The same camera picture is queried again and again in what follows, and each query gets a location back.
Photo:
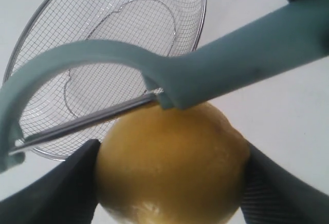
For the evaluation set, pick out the yellow lemon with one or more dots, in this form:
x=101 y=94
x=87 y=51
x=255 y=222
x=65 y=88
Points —
x=172 y=166

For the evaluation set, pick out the teal handled peeler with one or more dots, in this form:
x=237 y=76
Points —
x=285 y=39

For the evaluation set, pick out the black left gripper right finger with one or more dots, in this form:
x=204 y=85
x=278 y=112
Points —
x=273 y=195

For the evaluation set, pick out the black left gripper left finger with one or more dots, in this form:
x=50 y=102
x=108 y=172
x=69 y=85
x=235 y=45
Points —
x=64 y=195

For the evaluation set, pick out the oval steel mesh basket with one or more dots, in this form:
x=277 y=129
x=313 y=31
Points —
x=168 y=28

